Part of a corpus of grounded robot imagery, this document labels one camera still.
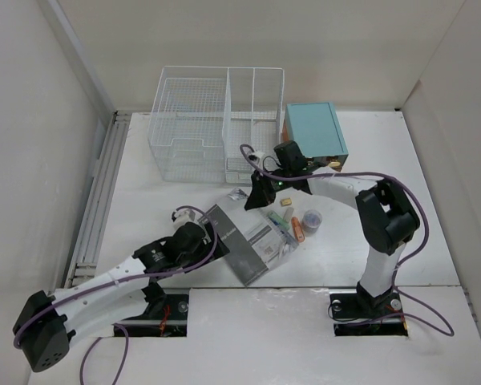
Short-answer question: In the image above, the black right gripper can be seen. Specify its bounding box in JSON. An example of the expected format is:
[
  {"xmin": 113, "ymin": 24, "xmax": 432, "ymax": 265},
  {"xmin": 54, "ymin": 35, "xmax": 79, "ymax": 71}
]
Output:
[{"xmin": 244, "ymin": 167, "xmax": 292, "ymax": 210}]

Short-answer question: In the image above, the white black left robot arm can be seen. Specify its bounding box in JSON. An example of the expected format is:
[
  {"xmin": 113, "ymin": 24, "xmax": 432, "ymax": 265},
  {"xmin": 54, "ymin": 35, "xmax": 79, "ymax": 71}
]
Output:
[{"xmin": 13, "ymin": 222, "xmax": 229, "ymax": 373}]

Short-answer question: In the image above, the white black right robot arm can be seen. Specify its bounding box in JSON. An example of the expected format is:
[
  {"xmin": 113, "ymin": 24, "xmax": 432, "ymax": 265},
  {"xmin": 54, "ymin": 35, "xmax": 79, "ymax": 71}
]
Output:
[{"xmin": 240, "ymin": 140, "xmax": 421, "ymax": 316}]

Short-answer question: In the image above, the yellow eraser block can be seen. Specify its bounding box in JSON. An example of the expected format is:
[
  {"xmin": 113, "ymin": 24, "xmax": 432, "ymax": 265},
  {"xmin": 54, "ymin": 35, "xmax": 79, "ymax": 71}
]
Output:
[{"xmin": 280, "ymin": 197, "xmax": 293, "ymax": 207}]

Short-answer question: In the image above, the green correction tape dispenser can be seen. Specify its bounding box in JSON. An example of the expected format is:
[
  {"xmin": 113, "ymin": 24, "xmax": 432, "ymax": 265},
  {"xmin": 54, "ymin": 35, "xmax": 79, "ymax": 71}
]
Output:
[{"xmin": 267, "ymin": 211, "xmax": 289, "ymax": 229}]

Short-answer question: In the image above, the orange correction tape dispenser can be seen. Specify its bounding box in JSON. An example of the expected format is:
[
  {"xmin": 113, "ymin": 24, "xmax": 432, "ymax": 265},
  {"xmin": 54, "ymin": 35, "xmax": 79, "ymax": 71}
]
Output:
[{"xmin": 291, "ymin": 217, "xmax": 305, "ymax": 243}]

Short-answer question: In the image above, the clear blue-capped bottle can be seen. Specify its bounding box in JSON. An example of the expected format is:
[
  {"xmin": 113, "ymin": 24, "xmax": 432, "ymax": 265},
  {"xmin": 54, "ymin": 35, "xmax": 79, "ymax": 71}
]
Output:
[{"xmin": 271, "ymin": 222, "xmax": 299, "ymax": 249}]

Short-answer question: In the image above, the clear jar of paperclips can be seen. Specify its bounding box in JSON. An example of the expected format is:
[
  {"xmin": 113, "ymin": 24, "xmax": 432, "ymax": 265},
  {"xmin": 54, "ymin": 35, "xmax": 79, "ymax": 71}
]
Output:
[{"xmin": 301, "ymin": 209, "xmax": 322, "ymax": 234}]

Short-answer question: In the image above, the teal orange drawer cabinet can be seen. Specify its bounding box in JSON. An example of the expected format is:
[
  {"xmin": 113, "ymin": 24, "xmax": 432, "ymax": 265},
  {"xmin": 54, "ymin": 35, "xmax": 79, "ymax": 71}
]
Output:
[{"xmin": 281, "ymin": 102, "xmax": 349, "ymax": 172}]

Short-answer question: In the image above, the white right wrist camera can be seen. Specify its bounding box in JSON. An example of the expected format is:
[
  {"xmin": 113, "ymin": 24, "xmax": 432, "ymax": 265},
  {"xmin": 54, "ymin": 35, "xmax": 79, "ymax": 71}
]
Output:
[{"xmin": 248, "ymin": 151, "xmax": 267, "ymax": 168}]

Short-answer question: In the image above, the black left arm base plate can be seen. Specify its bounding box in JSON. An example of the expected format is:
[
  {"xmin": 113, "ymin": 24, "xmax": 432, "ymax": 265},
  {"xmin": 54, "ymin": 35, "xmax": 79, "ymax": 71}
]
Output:
[{"xmin": 120, "ymin": 289, "xmax": 190, "ymax": 338}]

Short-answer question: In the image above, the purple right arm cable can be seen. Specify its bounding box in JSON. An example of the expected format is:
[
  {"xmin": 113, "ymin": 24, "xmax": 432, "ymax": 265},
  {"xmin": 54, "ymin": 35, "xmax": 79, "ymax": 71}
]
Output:
[{"xmin": 239, "ymin": 144, "xmax": 455, "ymax": 337}]

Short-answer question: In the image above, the white wire mesh basket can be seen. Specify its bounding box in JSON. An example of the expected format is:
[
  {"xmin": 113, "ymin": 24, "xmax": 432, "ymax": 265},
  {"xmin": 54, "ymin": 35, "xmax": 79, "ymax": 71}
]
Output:
[{"xmin": 148, "ymin": 66, "xmax": 285, "ymax": 185}]

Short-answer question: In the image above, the aluminium frame rail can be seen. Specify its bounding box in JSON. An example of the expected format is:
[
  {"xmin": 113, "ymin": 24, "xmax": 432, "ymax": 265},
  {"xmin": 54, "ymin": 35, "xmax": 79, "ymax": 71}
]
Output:
[{"xmin": 62, "ymin": 111, "xmax": 131, "ymax": 288}]

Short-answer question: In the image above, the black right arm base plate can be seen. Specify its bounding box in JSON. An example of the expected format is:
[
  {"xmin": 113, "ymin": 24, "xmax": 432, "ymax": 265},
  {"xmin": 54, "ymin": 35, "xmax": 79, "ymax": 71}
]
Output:
[{"xmin": 328, "ymin": 288, "xmax": 408, "ymax": 337}]

